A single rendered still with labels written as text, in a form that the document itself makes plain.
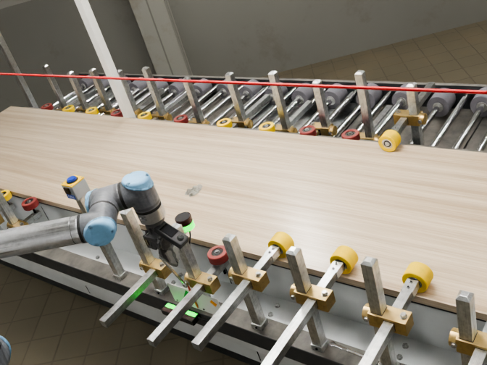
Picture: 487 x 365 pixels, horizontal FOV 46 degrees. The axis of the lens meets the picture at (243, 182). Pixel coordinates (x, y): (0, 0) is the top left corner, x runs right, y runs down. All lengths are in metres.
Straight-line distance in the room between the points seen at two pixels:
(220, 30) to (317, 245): 3.92
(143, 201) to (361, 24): 4.28
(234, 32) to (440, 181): 3.79
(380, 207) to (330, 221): 0.19
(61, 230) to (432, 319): 1.19
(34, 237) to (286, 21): 4.30
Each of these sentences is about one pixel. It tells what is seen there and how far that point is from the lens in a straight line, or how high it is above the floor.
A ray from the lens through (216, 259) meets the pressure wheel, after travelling 2.17.
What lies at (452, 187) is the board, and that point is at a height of 0.90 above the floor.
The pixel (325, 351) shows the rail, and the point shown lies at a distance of 2.02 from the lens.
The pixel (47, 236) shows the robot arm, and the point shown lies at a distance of 1.81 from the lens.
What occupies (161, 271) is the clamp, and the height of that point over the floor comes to 0.86.
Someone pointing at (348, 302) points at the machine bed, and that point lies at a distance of 2.13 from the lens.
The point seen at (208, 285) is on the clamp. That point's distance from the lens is 2.13.
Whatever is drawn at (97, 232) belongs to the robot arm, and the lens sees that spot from 1.76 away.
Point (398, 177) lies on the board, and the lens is 2.35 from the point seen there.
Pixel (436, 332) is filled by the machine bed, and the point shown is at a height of 0.69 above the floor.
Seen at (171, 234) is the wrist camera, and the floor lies 1.16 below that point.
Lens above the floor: 2.23
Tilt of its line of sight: 31 degrees down
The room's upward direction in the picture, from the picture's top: 18 degrees counter-clockwise
